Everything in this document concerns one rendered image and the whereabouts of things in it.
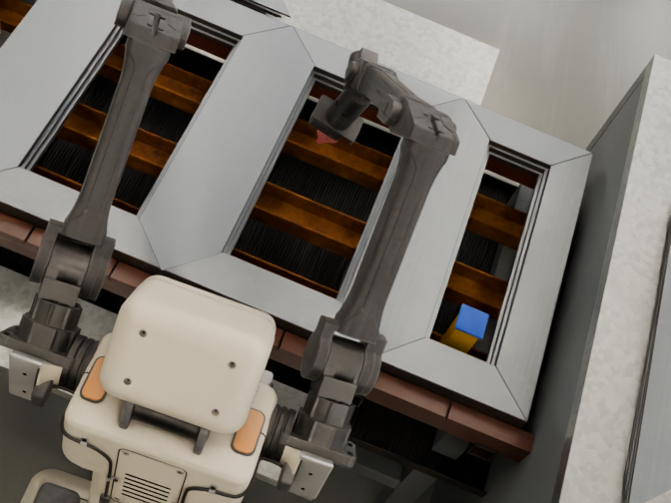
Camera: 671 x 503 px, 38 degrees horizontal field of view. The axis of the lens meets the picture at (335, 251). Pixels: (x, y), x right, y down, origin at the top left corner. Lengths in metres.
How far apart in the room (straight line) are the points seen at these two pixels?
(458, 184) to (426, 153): 0.80
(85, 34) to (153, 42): 0.86
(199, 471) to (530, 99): 2.55
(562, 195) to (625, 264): 0.35
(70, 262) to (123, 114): 0.23
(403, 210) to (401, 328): 0.59
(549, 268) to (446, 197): 0.27
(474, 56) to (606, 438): 1.19
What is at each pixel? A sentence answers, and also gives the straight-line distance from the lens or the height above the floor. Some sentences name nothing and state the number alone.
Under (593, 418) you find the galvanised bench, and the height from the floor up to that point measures 1.05.
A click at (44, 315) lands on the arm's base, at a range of 1.48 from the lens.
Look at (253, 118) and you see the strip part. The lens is 2.19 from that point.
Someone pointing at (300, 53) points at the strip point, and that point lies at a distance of 2.34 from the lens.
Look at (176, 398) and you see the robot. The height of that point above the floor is 1.32.
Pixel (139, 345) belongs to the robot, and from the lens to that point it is 1.32.
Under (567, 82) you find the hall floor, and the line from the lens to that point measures 3.82.
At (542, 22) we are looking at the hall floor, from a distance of 3.99.
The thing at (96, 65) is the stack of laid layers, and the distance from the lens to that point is 2.27.
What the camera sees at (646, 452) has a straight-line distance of 1.82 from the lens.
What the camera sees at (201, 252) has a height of 0.86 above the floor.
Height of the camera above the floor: 2.55
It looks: 57 degrees down
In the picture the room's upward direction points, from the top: 23 degrees clockwise
